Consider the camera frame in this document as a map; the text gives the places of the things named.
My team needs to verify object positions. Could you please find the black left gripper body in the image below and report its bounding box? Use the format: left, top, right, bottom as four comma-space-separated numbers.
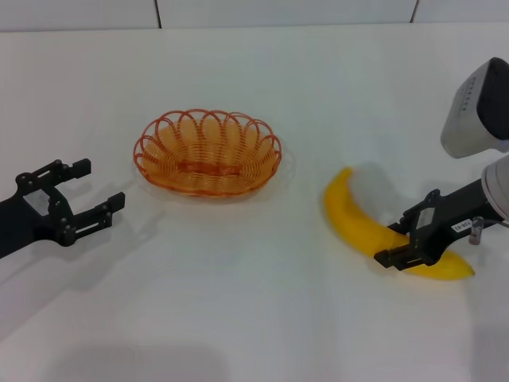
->
0, 184, 77, 259

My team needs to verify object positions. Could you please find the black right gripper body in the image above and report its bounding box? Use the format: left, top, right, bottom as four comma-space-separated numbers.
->
408, 178, 489, 267

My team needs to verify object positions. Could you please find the yellow banana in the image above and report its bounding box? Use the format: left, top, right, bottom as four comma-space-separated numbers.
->
322, 166, 476, 282

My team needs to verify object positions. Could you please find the orange woven plastic basket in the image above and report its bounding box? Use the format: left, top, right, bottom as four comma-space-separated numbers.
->
133, 107, 283, 198

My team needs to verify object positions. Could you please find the silver metal cable connector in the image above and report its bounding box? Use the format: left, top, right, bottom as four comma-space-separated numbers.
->
468, 216, 484, 244

